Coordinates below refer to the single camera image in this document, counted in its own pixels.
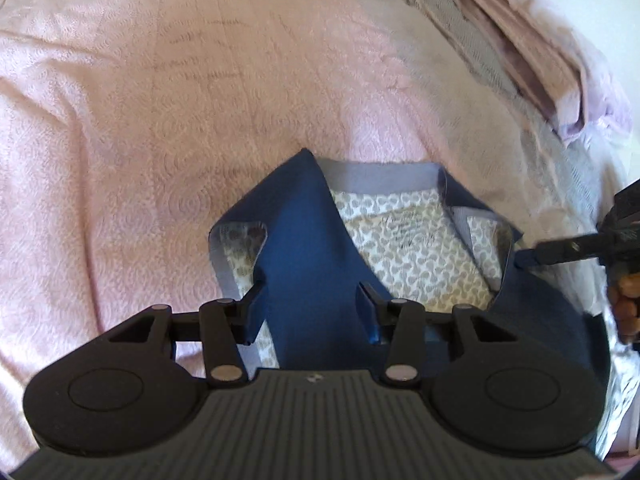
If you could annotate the folded pink quilt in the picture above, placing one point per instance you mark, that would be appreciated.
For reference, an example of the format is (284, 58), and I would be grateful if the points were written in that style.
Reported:
(536, 54)

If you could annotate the pink white bed cover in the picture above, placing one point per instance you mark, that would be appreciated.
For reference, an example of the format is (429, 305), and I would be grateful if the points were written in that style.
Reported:
(129, 126)

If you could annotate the person right hand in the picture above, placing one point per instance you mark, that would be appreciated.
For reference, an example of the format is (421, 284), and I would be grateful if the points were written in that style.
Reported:
(624, 299)

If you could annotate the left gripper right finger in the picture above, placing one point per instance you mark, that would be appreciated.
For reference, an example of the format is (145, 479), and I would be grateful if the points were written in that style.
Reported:
(398, 324)

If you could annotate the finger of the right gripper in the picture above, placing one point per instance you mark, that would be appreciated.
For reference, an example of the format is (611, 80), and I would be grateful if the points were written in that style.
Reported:
(563, 250)

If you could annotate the blue cloth garment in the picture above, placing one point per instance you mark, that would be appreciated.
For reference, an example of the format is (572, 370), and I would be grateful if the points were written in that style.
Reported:
(510, 364)

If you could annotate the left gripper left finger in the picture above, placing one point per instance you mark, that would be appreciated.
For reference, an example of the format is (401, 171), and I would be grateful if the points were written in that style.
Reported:
(226, 324)

